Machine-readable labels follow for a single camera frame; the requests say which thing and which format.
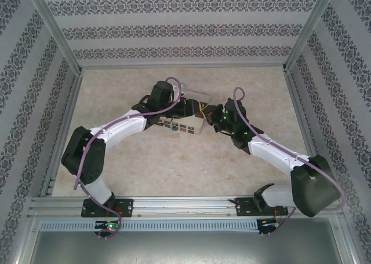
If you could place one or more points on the white box with printed pictures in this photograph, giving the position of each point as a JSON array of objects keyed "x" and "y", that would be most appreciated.
[{"x": 191, "y": 126}]

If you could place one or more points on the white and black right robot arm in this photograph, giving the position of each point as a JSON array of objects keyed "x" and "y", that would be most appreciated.
[{"x": 275, "y": 151}]

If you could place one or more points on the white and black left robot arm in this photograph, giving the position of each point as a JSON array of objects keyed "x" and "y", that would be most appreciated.
[{"x": 121, "y": 125}]

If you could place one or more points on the small circuit board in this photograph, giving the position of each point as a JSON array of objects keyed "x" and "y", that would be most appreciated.
[
  {"x": 108, "y": 225},
  {"x": 268, "y": 222}
]

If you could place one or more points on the grey metal tray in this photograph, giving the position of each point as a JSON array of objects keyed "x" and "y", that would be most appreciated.
[{"x": 185, "y": 249}]

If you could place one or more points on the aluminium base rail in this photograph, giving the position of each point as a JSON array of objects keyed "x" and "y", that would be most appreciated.
[{"x": 185, "y": 206}]

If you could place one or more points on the aluminium side rail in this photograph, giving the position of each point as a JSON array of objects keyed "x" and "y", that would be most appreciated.
[{"x": 63, "y": 131}]

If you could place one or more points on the aluminium frame post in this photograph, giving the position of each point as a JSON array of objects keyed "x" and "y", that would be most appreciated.
[
  {"x": 56, "y": 29},
  {"x": 310, "y": 29}
]

